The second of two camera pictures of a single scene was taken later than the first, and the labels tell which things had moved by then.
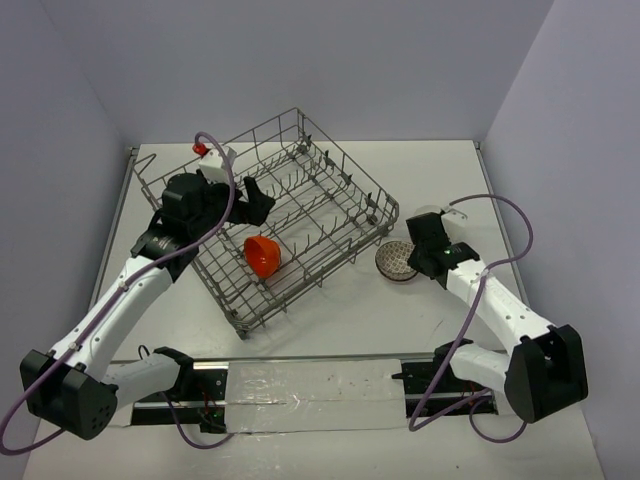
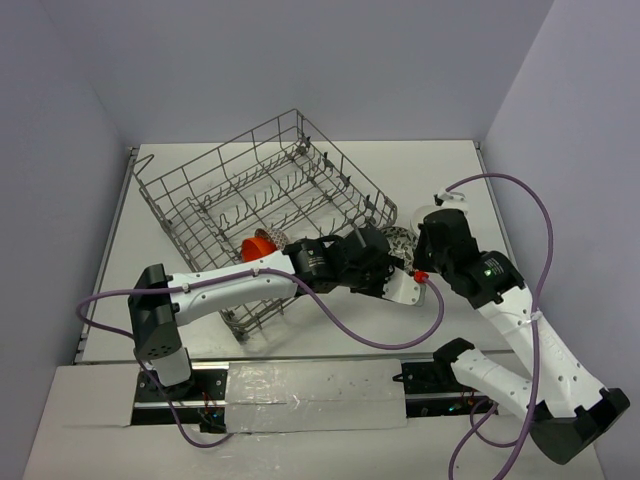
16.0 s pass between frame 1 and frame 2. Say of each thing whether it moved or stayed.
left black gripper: moved
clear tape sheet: stayed
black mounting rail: stayed
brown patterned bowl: moved
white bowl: stayed
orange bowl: stayed
